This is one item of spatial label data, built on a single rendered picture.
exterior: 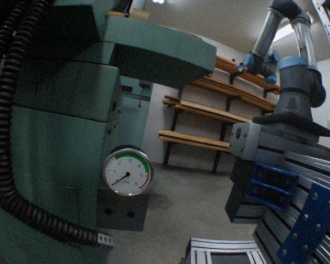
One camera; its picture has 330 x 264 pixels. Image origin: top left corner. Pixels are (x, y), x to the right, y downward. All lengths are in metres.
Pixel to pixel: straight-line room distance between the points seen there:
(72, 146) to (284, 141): 0.47
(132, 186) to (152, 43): 0.22
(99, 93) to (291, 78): 0.51
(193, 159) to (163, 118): 0.95
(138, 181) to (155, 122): 2.47
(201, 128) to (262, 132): 2.47
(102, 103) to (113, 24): 0.14
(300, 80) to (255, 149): 0.28
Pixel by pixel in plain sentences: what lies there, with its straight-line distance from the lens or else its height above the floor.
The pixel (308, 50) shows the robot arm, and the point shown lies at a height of 1.15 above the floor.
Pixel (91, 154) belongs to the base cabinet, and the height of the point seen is 0.66.
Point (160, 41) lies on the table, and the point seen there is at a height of 0.86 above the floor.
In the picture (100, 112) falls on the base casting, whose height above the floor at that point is 0.72.
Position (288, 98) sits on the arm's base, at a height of 0.88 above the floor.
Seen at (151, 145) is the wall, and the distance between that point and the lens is 2.67.
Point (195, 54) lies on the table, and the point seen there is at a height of 0.86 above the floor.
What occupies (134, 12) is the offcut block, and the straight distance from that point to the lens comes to 0.31.
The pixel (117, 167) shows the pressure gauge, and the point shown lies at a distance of 0.18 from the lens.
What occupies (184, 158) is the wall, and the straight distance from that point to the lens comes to 2.81.
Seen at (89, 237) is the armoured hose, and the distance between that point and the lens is 0.20.
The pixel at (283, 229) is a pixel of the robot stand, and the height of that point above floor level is 0.56.
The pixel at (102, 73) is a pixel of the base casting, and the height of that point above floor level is 0.78.
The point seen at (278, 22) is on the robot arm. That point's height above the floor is 1.29.
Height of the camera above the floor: 0.73
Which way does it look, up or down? 3 degrees down
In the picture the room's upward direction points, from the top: 12 degrees clockwise
